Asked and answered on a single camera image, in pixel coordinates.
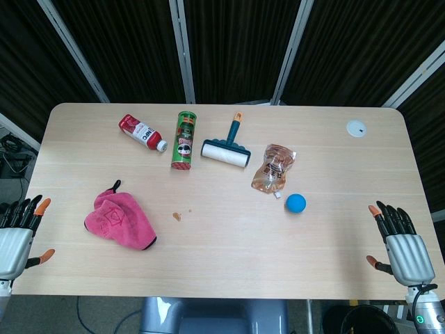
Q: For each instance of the brown spout pouch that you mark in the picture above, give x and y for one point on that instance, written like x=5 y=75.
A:
x=273 y=167

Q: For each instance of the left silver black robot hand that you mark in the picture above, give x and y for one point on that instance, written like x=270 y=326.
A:
x=14 y=243

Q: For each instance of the black trash bin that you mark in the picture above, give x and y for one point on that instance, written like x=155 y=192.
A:
x=361 y=321

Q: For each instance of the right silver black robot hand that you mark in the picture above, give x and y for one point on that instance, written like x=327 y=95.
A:
x=410 y=255

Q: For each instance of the grey partition post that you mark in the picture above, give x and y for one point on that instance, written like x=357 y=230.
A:
x=417 y=76
x=182 y=52
x=17 y=130
x=292 y=52
x=73 y=52

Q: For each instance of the pink cloth with black trim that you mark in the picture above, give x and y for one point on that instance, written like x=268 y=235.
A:
x=121 y=222

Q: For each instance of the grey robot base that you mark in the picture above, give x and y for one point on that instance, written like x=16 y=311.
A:
x=215 y=316

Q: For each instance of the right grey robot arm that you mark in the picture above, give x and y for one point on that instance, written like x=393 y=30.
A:
x=429 y=309

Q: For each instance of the green Pringles can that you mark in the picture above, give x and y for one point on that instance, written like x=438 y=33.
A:
x=183 y=139

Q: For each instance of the blue ball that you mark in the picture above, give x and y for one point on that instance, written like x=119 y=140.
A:
x=295 y=202

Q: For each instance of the red ketchup bottle white cap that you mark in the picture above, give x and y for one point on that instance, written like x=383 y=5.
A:
x=139 y=131

